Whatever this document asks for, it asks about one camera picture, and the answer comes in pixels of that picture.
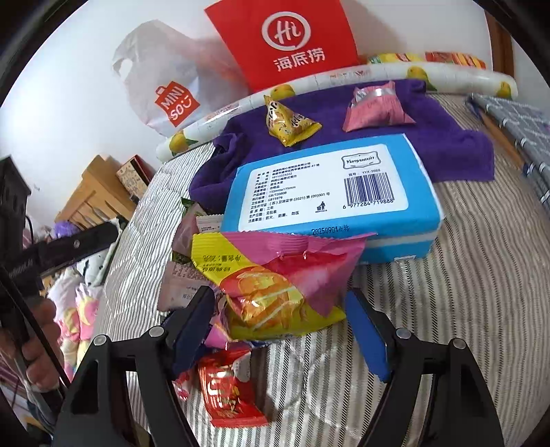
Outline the floral printed cloth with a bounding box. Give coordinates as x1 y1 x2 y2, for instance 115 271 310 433
47 249 112 379

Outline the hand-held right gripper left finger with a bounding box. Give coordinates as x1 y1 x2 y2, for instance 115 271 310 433
54 286 216 447

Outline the red chip bag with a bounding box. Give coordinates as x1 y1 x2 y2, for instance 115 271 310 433
423 51 486 69

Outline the yellow and pink chip bag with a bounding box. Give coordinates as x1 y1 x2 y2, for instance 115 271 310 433
190 231 379 342

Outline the grey checkered pillow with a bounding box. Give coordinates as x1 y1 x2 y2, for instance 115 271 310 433
466 92 550 216

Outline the person's left hand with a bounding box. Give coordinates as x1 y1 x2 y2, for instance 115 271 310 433
19 296 65 388

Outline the mauve snack packet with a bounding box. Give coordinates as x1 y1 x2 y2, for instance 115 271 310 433
173 210 199 259

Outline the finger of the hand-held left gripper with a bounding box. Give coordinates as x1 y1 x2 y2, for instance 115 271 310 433
23 222 120 276

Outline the red candy packet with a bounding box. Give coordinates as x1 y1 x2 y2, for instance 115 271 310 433
198 346 268 427

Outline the purple towel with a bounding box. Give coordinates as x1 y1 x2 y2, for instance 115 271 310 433
189 78 495 216

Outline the yellow triangular snack packet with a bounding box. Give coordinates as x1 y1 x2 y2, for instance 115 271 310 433
263 95 323 148

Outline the black cable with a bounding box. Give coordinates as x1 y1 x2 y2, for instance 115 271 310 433
0 266 72 388

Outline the wooden headboard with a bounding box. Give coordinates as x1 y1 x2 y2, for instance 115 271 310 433
485 9 514 78

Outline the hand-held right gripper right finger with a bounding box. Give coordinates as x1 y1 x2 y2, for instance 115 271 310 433
346 289 505 447

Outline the patterned dark red box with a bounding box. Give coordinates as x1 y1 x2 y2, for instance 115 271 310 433
116 155 156 203

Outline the small pink white snack packet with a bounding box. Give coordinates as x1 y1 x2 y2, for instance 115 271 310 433
172 367 202 402

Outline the blue tissue pack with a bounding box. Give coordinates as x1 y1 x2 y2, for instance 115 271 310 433
221 133 443 265

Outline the duck print paper roll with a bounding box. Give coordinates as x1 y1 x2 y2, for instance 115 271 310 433
155 60 518 162

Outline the beige snack packet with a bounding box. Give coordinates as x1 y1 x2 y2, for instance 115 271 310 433
157 262 216 312

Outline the red paper bag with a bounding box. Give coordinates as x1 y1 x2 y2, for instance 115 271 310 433
204 0 359 93

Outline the white plastic shopping bag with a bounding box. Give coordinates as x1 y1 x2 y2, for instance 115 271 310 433
112 21 254 138

